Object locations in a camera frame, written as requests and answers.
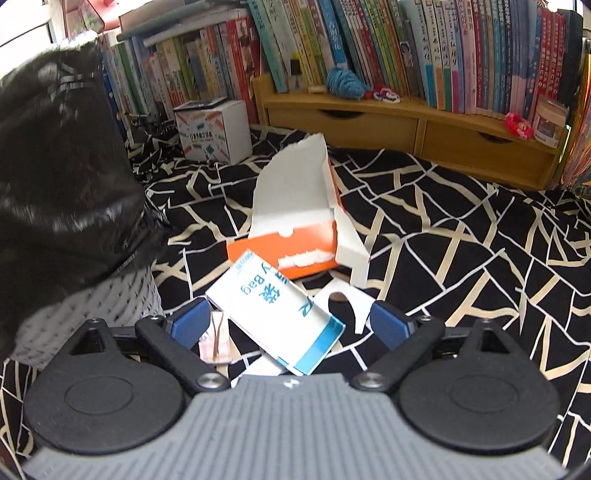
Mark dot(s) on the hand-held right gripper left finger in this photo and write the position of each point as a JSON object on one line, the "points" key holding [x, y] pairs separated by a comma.
{"points": [[189, 321]]}

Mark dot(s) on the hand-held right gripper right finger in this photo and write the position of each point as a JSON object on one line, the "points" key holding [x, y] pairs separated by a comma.
{"points": [[390, 323]]}

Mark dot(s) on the white blue paper bag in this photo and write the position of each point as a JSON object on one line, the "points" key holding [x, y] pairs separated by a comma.
{"points": [[272, 304]]}

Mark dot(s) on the white woven trash bin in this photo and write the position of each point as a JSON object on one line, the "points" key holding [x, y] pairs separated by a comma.
{"points": [[106, 300]]}

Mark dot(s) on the black trash bag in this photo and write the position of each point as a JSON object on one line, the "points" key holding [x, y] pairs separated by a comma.
{"points": [[60, 184]]}

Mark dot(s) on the white cut paper piece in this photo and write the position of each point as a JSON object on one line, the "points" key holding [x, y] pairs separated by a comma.
{"points": [[360, 304]]}

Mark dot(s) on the small pink wrapper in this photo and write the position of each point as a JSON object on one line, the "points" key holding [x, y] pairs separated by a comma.
{"points": [[214, 346]]}

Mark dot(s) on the white paper scrap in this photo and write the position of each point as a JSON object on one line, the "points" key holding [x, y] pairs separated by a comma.
{"points": [[261, 369]]}

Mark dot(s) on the black cream patterned tablecloth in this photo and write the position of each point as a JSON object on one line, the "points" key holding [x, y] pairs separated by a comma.
{"points": [[461, 230]]}

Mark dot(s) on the torn orange white cardboard box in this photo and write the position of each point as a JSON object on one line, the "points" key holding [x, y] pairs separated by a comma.
{"points": [[300, 240]]}

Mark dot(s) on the white cube box colourful print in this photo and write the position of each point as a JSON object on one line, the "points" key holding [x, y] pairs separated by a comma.
{"points": [[212, 134]]}

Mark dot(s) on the wooden desk shelf with drawers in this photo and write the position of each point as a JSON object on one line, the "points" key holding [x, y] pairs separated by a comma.
{"points": [[369, 124]]}

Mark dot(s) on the pink hair accessory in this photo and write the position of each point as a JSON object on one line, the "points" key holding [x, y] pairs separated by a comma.
{"points": [[519, 124]]}

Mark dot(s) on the blue yarn ball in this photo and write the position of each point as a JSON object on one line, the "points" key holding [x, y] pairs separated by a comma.
{"points": [[346, 83]]}

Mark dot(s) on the small white jar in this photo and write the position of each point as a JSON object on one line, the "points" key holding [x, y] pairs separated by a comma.
{"points": [[549, 122]]}

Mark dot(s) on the row of books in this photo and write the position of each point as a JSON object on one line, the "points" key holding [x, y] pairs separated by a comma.
{"points": [[415, 46]]}

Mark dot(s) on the pink box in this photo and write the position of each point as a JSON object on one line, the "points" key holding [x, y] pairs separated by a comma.
{"points": [[78, 16]]}

